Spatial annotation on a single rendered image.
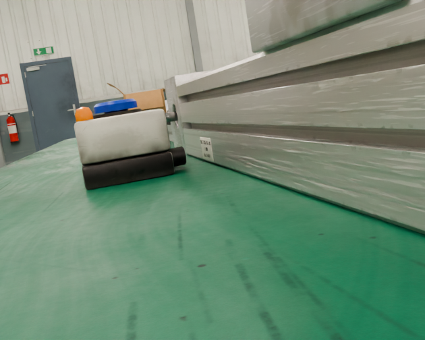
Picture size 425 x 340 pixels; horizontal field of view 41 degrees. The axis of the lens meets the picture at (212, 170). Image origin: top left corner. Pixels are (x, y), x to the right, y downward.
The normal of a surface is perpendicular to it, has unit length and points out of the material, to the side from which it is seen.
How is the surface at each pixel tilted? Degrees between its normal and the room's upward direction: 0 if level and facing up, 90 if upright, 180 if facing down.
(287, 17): 90
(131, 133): 90
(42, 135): 90
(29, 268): 0
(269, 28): 90
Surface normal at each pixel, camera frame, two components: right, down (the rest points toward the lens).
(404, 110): -0.96, 0.18
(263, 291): -0.15, -0.98
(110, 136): 0.22, 0.09
